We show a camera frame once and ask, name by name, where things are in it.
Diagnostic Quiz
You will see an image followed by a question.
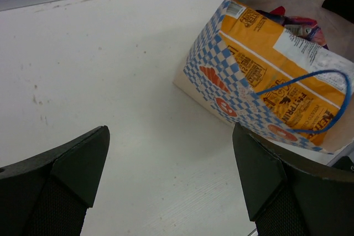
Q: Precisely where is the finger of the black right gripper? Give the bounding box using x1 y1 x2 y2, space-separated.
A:
321 0 354 23

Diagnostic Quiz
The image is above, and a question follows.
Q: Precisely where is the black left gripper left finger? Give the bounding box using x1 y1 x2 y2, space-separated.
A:
1 125 110 235

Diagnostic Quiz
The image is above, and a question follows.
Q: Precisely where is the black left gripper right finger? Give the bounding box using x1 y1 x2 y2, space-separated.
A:
232 123 353 235

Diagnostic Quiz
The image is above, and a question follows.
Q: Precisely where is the purple candy bag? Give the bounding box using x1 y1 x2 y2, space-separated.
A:
256 6 329 50

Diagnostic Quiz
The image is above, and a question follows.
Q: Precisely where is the orange potato chips bag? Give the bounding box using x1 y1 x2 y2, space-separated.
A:
221 0 353 145

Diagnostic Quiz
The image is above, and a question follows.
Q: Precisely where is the blue checkered paper bag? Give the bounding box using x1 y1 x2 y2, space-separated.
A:
174 0 353 154

